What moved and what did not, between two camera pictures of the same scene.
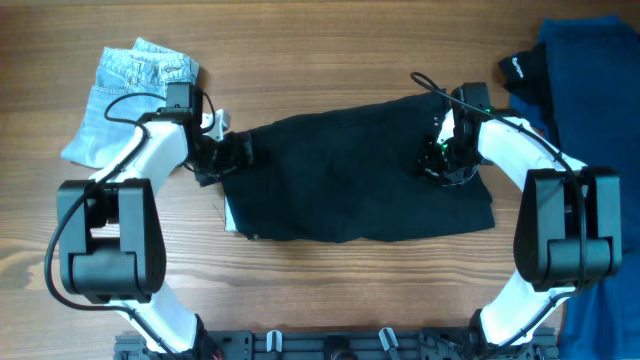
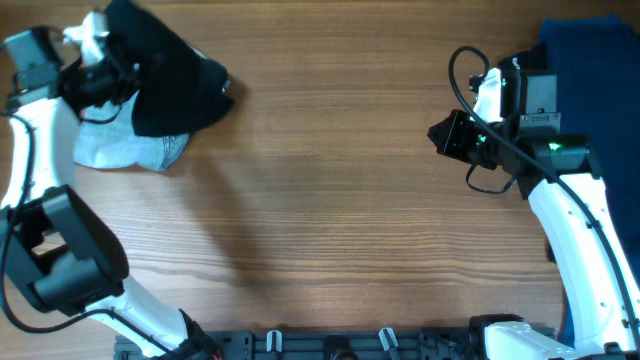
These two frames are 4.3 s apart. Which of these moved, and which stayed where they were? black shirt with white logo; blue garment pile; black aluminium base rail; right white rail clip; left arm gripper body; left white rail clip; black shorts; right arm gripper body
Moved: black shorts; left arm gripper body; right arm gripper body
Stayed: black shirt with white logo; left white rail clip; black aluminium base rail; blue garment pile; right white rail clip
